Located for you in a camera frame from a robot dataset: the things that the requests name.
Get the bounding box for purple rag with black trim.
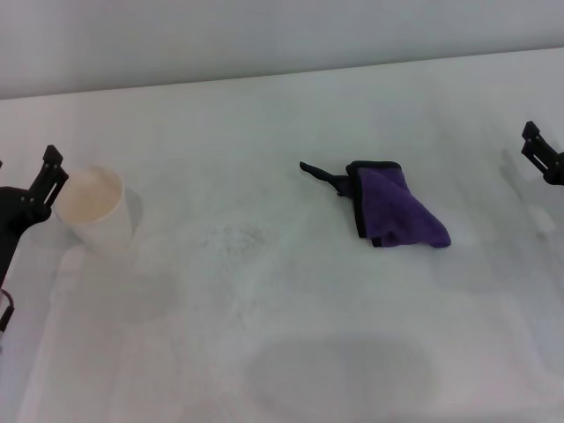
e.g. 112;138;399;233
299;160;452;249

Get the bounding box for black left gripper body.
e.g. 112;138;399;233
0;184;50;288

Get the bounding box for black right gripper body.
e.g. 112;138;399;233
543;151;564;187

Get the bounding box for white paper cup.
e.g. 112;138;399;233
53;165;133;254

